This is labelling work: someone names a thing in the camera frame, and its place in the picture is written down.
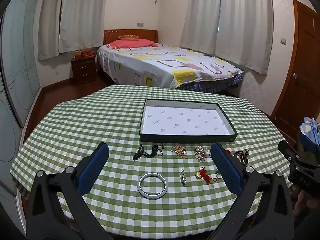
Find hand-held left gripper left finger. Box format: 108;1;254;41
26;142;120;240

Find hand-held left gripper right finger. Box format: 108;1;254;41
207;141;294;240

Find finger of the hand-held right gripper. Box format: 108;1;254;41
278;140;304;168

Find gold pearl brooch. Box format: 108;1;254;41
194;146;209;161

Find black cord necklace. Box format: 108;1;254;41
132;144;148;161

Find pale bangle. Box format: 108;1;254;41
138;173;167;200

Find dark green shallow box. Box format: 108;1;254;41
139;98;238;143

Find person's right hand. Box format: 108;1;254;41
292;190;320;218

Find red knot charm with bell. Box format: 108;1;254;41
195;167;217;187

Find blue patterned cloth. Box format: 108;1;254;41
299;116;320;152

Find green checked tablecloth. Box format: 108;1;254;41
10;84;300;240

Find gold filigree brooch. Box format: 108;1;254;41
171;145;188;160

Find black pendant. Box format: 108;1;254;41
149;144;164;158

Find blue plaid bed skirt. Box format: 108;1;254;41
179;74;244;92

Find wooden door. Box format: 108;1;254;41
270;0;320;130

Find wooden nightstand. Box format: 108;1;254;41
70;56;97;85

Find red gift boxes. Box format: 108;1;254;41
74;47;95;59

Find patterned bed sheet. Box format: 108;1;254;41
96;44;244;89

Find frosted sliding wardrobe door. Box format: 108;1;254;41
0;0;43;230

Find pink pillow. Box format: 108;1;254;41
106;39;158;49

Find white curtain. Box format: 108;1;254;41
215;0;274;74
59;0;108;54
180;0;222;55
37;0;67;60

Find orange cushion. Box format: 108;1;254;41
118;34;141;41

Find wooden headboard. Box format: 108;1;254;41
103;29;159;46

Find brown bead bracelet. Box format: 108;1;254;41
234;149;250;166

